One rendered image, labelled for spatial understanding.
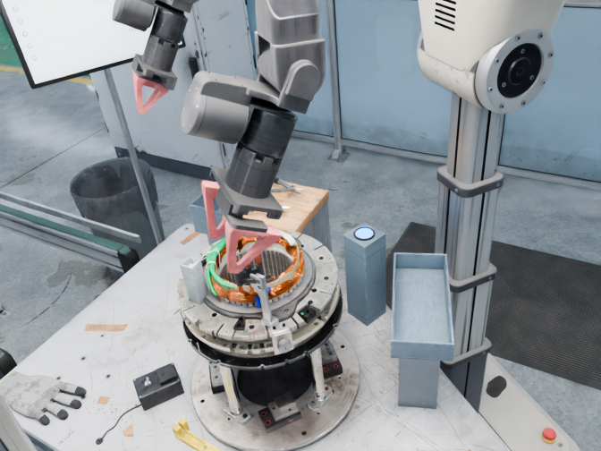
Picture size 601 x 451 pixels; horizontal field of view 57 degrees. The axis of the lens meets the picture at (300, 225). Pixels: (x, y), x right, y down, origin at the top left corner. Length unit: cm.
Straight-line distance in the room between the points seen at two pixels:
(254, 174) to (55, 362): 101
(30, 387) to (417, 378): 89
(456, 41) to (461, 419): 75
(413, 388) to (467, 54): 67
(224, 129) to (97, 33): 136
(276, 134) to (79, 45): 135
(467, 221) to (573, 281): 163
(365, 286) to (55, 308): 199
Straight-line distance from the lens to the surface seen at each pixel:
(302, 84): 61
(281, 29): 60
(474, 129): 114
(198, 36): 322
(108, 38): 195
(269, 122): 63
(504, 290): 271
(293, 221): 129
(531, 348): 248
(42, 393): 147
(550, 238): 309
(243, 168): 65
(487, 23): 99
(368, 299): 136
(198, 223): 144
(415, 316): 110
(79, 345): 157
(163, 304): 158
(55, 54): 192
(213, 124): 61
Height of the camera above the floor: 181
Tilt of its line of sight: 36 degrees down
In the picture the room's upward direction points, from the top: 7 degrees counter-clockwise
